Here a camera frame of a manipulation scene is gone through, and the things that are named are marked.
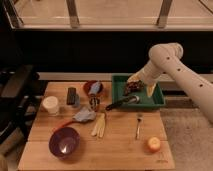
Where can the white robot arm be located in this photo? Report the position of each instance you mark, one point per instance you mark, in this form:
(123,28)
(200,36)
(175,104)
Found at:
(166,58)

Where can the red bowl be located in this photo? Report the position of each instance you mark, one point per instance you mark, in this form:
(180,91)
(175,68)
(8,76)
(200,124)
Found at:
(87,85)

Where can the red handled utensil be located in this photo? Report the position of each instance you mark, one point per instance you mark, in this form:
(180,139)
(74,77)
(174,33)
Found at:
(64,124)

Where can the wooden cutting board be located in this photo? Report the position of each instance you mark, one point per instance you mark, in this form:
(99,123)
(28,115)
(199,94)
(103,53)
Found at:
(117,150)

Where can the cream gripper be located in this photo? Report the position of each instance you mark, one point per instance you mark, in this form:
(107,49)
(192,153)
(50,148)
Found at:
(148,75)

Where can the orange fruit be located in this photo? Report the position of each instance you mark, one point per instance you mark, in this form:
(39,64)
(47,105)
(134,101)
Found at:
(154,144)

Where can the light blue item in bowl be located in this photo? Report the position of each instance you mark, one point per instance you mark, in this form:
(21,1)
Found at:
(95,87)

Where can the purple bowl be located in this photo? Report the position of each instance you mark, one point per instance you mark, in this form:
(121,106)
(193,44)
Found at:
(64,142)

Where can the black rectangular block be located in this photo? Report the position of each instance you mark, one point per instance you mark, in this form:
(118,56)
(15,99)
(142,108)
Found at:
(71,95)

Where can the green plastic tray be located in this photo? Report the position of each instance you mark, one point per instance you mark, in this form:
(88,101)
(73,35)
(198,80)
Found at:
(118,82)

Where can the black chair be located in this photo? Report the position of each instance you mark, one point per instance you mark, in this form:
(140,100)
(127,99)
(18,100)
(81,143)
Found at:
(16,95)

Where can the black handled brush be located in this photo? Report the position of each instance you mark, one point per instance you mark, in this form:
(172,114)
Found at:
(128,100)

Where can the silver fork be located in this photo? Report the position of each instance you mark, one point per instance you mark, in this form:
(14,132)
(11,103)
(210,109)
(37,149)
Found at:
(139,120)

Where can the white cup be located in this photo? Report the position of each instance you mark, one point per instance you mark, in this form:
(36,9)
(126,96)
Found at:
(51,104)

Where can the blue cloth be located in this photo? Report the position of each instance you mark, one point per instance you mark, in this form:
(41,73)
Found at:
(84,115)

